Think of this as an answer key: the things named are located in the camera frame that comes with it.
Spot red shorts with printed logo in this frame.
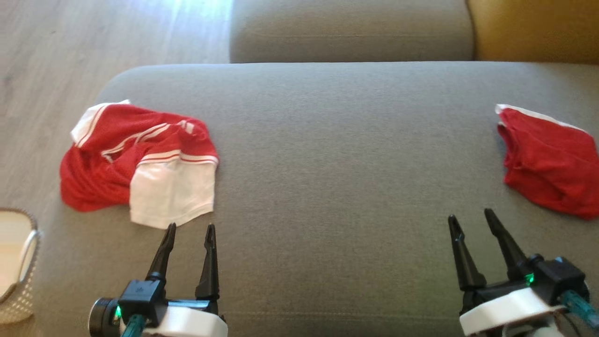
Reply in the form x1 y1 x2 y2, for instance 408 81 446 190
495 103 599 220

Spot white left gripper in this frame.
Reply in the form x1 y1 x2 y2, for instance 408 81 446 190
142 222 229 337

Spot grey sofa back cushion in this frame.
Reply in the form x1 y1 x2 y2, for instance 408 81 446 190
229 0 476 64

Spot cream perforated laundry basket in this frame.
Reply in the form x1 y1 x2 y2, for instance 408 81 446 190
0 207 43 325

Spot teal left cable plug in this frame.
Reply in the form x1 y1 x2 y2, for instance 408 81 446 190
120 314 147 337

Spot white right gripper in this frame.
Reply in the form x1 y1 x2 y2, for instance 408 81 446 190
447 208 567 337

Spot yellow cushion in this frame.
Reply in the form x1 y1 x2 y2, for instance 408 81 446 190
466 0 599 66

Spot teal right cable plug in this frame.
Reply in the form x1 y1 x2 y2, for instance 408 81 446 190
559 289 599 329

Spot grey sofa seat cushion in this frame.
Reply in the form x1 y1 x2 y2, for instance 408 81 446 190
30 61 599 337

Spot teal cable plug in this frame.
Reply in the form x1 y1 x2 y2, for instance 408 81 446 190
120 314 147 337
559 289 599 329

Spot red white striped mesh jersey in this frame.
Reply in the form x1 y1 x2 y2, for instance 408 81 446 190
59 99 220 230

